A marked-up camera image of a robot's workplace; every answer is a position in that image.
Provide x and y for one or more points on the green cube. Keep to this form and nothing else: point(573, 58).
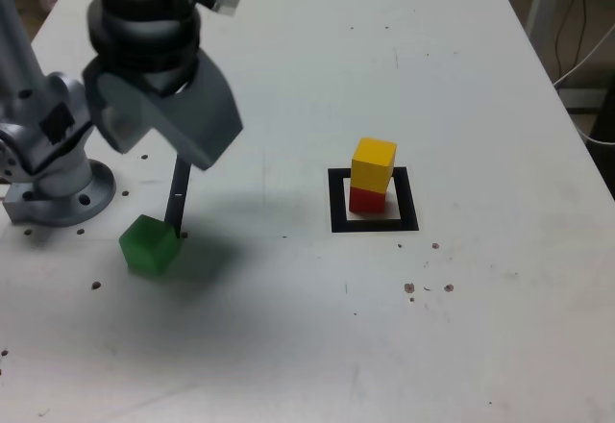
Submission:
point(149, 250)

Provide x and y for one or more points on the black tape square outline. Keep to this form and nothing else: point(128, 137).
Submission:
point(408, 202)

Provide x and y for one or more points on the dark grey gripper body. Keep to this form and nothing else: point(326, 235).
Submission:
point(163, 84)

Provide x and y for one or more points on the grey box on floor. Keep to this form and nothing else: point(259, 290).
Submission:
point(581, 98)

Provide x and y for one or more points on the black tape strip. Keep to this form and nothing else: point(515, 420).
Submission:
point(177, 197)

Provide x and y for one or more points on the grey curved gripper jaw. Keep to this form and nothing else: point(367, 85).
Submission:
point(211, 115)
point(122, 130)

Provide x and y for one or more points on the yellow cube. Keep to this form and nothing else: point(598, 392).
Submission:
point(372, 163)

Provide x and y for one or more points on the red cube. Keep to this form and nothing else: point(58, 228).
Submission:
point(367, 202)

